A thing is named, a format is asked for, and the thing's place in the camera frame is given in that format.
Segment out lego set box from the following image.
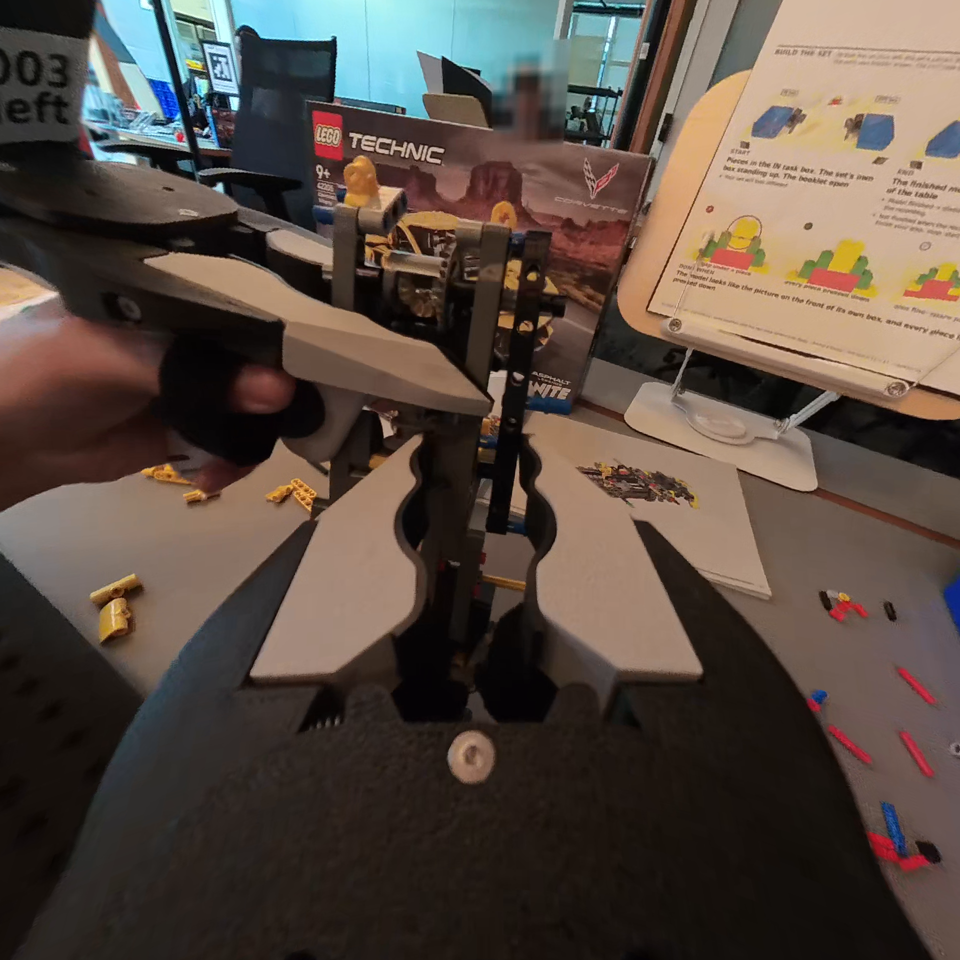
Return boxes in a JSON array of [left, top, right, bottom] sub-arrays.
[[303, 96, 655, 419]]

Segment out printed marker sign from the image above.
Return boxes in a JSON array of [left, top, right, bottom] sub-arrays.
[[199, 39, 241, 96]]

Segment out wooden document stand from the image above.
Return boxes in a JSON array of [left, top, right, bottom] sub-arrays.
[[615, 69, 960, 494]]

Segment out small yellow lego piece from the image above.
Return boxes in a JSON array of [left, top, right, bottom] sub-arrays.
[[88, 573, 145, 608], [96, 597, 136, 646]]

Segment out person's left hand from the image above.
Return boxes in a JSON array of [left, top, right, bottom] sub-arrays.
[[0, 309, 297, 514]]

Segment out open lego instruction booklet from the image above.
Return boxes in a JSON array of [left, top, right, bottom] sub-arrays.
[[523, 414, 775, 603]]

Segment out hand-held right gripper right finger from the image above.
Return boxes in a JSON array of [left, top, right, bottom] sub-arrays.
[[525, 433, 706, 685]]

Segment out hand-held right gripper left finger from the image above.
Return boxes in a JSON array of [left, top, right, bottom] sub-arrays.
[[248, 435, 427, 687]]

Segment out printed instruction sheet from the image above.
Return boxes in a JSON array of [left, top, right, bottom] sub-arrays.
[[645, 0, 960, 396]]

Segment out folded cardboard box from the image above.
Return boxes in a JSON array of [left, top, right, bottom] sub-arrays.
[[416, 48, 498, 130]]

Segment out thin black pole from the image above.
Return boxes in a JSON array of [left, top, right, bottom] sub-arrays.
[[152, 0, 205, 183]]

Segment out scattered small lego pins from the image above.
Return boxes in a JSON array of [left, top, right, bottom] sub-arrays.
[[804, 587, 960, 875]]

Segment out grey black lego technic assembly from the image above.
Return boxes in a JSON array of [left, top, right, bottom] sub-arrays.
[[330, 153, 569, 680]]

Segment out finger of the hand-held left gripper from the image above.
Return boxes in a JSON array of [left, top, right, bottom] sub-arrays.
[[264, 225, 338, 282], [141, 250, 495, 419]]

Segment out black mesh office chair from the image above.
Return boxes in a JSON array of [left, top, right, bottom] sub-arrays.
[[196, 24, 340, 228]]

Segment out brown wooden frame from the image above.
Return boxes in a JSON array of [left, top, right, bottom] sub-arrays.
[[632, 0, 697, 156]]

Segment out black perforated mat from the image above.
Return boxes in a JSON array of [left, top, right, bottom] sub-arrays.
[[0, 553, 149, 960]]

